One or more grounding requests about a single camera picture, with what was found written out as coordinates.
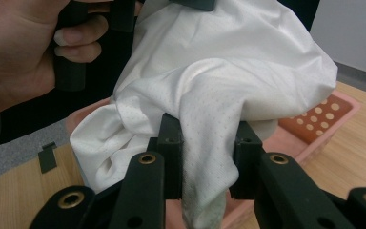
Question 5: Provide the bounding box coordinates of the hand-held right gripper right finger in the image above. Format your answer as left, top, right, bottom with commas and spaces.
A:
229, 119, 267, 200

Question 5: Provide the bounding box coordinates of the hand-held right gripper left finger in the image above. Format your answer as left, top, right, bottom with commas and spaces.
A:
155, 112, 185, 200

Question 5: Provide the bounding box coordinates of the pink plastic basket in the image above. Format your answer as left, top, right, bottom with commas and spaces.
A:
64, 90, 362, 229

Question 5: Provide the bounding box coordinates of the white mesh garment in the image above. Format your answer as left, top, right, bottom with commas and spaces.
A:
69, 0, 339, 229

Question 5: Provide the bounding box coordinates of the grey table edge clip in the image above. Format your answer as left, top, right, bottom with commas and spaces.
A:
37, 141, 58, 175

